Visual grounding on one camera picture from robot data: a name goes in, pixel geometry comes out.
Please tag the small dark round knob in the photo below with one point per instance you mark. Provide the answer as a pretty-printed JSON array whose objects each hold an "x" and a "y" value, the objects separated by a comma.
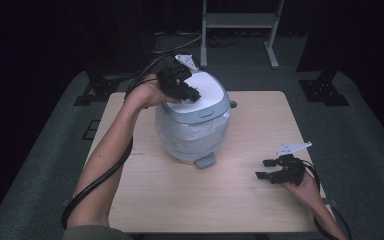
[{"x": 233, "y": 104}]

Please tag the black stand base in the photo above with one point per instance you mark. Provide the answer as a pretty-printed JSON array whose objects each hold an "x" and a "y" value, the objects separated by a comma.
[
  {"x": 96, "y": 90},
  {"x": 323, "y": 90}
]

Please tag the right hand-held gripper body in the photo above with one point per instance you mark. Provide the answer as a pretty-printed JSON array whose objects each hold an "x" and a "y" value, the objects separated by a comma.
[{"x": 291, "y": 170}]

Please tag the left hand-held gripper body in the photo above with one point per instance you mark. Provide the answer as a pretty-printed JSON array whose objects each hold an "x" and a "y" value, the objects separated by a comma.
[{"x": 171, "y": 81}]

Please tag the person's left hand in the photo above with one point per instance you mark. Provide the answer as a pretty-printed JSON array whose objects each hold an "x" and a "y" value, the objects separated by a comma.
[{"x": 146, "y": 93}]

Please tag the floor socket box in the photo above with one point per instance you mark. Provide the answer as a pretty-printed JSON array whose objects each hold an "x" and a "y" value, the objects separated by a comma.
[{"x": 91, "y": 130}]

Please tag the white metal stand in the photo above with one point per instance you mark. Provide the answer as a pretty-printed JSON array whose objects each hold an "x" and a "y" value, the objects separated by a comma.
[{"x": 240, "y": 20}]

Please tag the person's olive sleeve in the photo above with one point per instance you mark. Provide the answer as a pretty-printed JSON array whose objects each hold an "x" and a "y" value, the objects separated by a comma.
[{"x": 96, "y": 233}]

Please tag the person's right hand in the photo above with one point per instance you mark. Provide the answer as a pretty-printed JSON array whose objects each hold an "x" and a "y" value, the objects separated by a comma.
[{"x": 308, "y": 190}]

